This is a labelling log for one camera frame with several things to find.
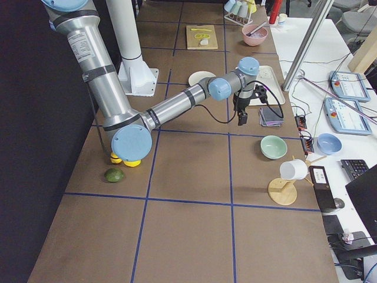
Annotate cream round plate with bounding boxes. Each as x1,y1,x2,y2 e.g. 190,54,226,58
188,71,216,86

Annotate white bear tray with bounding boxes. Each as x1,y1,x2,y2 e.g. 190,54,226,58
249,65,286,106

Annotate grey folded cloth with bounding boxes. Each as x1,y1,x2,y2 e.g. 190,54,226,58
259,107,284,123

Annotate purple folded cloth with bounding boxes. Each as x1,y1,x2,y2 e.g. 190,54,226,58
260,118,284,127

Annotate green bowl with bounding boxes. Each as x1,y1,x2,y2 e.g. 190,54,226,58
260,136,287,160

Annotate orange black connector upper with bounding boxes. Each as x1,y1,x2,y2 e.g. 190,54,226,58
295,115,307,130

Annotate orange black connector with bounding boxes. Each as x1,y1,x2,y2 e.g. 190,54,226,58
295,115,307,130
299,131,315,156

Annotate orange black connector lower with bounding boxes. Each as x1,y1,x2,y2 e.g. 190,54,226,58
299,131,315,156

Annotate white cup on stand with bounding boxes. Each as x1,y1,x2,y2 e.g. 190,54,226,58
279,159,308,180

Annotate pink bowl with ice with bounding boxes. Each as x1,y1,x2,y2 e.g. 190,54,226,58
242,24,269,47

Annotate metal black-tipped tongs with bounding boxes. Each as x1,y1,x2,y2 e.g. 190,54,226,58
246,21,267,37

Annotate wooden cup stand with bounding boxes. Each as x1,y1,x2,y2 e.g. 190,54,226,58
267,156,326,206

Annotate blue bowl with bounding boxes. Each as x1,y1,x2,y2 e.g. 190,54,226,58
316,133,342,155

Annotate bamboo cutting board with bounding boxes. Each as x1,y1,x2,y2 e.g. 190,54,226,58
186,25,218,50

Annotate yellow plastic knife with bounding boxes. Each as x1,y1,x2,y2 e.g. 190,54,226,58
190,28,212,32

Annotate teach pendant lower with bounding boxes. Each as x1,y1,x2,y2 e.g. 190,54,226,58
324,97,372,136

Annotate teach pendant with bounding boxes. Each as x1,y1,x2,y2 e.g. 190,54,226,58
329,71,371,103
324,97,372,136

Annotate cup rack with cups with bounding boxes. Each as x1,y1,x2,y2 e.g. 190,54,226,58
224,0,257,27

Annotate white small cup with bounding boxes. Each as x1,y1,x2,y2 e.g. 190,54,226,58
278,13,288,27

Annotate teach pendant upper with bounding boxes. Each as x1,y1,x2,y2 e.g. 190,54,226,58
329,71,371,103

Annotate black box device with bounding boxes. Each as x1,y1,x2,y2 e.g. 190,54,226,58
309,165,336,213

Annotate black keyboard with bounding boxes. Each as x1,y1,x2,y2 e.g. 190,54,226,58
340,159,369,180

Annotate yellow lemon lower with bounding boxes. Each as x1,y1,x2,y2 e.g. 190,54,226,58
123,160,141,167

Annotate yellow lemon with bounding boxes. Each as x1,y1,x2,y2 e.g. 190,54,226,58
123,160,141,167
110,152,122,164

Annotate black computer mouse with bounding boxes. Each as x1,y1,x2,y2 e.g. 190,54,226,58
334,198,345,209

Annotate yellow lemon upper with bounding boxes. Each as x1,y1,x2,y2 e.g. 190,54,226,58
110,152,122,164

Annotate black monitor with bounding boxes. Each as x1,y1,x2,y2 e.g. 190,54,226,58
345,165,377,236

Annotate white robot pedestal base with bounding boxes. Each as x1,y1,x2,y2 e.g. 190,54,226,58
106,0,159,97

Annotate aluminium frame post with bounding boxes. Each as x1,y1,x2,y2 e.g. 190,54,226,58
282,0,334,91

